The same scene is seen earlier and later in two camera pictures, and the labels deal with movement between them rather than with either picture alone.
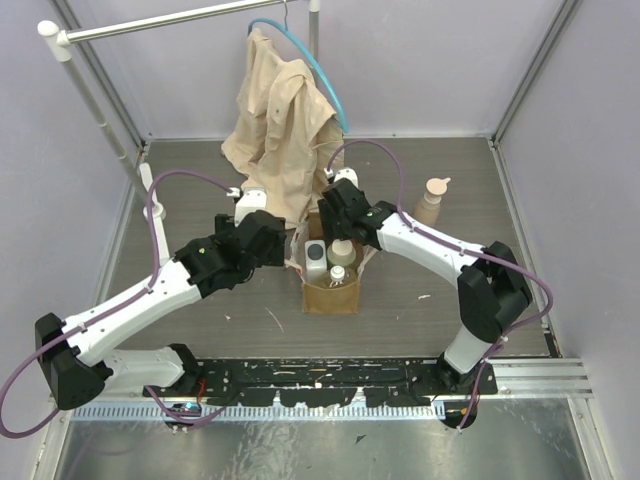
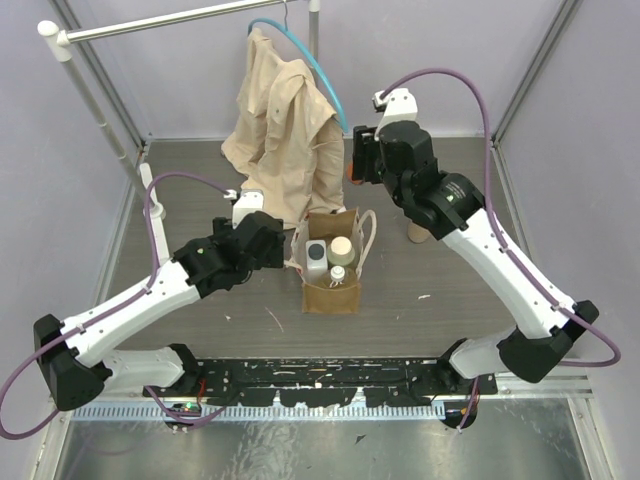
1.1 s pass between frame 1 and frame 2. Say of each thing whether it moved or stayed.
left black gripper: stayed
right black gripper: moved
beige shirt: stayed
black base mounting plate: stayed
